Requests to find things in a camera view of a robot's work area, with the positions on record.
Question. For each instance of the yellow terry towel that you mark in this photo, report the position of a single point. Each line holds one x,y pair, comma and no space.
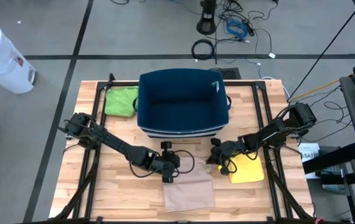
249,169

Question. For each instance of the navy white striped fabric basket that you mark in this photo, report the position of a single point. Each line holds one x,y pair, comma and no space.
180,102

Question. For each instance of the black stand base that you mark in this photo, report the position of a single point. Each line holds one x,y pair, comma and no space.
206,26

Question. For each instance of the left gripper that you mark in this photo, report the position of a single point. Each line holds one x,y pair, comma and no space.
168,163

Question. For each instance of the black power strip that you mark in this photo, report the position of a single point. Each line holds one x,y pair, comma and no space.
248,28

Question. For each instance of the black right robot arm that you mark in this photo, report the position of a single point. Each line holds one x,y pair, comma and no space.
274,133

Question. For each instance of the green microfibre towel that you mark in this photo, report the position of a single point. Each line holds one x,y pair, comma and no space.
120,101

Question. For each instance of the white power adapter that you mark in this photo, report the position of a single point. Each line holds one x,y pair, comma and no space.
271,55

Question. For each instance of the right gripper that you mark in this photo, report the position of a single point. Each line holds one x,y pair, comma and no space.
227,151

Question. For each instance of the thin black pole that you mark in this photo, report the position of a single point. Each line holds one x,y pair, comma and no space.
330,46

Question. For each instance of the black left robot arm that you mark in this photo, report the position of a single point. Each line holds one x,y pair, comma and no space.
115,144

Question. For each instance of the white trash can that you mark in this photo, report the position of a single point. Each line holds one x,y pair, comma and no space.
3,59

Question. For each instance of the black floor vent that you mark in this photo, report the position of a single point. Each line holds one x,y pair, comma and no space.
231,74

